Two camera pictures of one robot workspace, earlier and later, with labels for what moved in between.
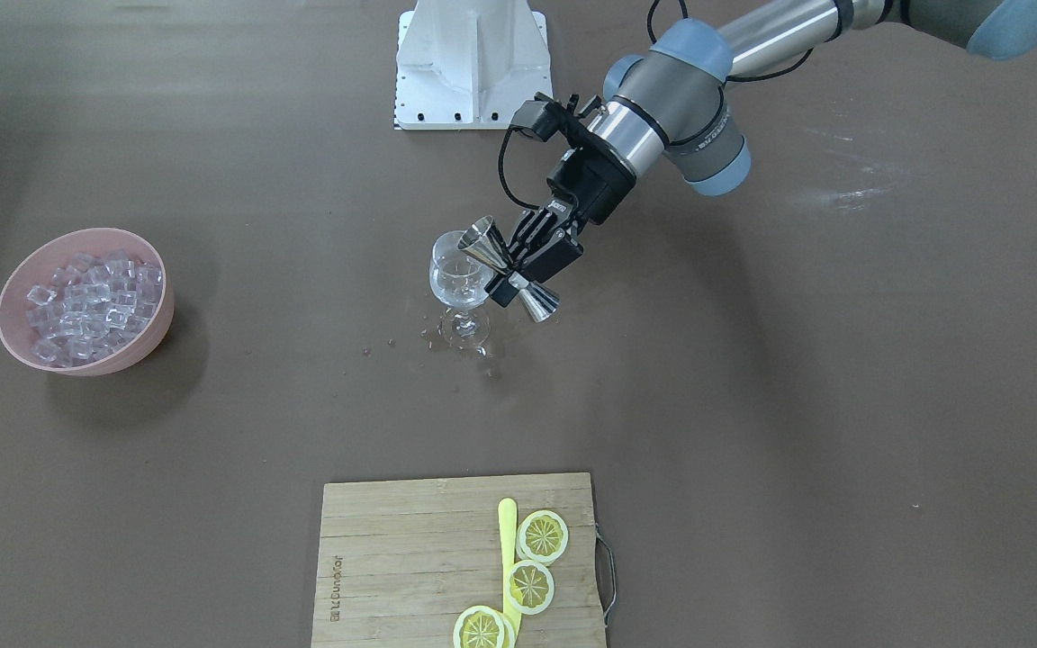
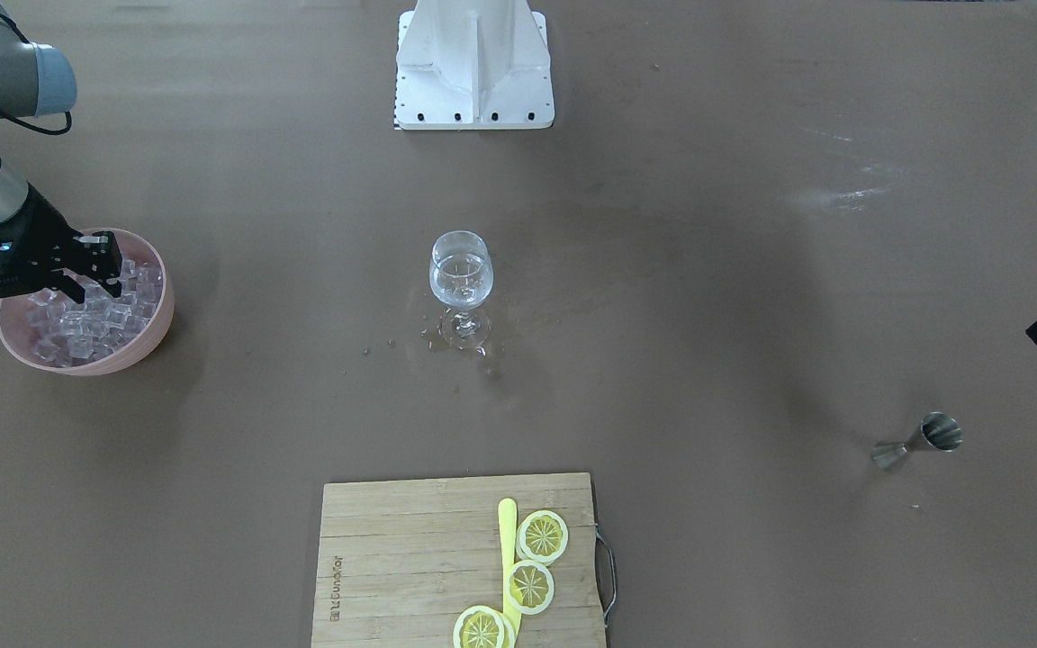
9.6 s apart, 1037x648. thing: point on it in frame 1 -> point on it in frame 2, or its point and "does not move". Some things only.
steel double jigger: [482, 238] -> [937, 430]
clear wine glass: [458, 280] does not move
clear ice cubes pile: [90, 306] does not move
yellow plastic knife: [507, 512] does not move
